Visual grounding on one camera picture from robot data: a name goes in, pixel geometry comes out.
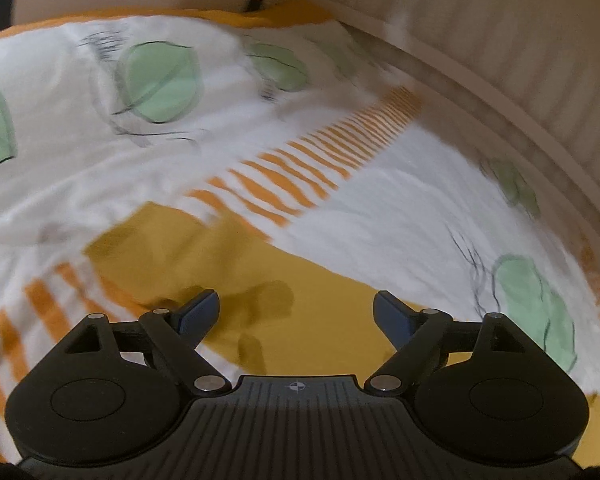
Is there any mustard yellow knit sweater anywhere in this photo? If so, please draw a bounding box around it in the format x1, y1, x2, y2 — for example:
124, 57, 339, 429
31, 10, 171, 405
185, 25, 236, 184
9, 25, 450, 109
83, 200, 600, 468

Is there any white leaf-print duvet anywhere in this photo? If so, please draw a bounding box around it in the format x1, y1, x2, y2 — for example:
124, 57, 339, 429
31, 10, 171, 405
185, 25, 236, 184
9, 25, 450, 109
0, 16, 600, 460

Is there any beige wooden bed frame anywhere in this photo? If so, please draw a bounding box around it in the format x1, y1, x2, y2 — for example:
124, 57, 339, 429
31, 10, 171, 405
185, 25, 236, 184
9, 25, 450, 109
0, 0, 600, 238

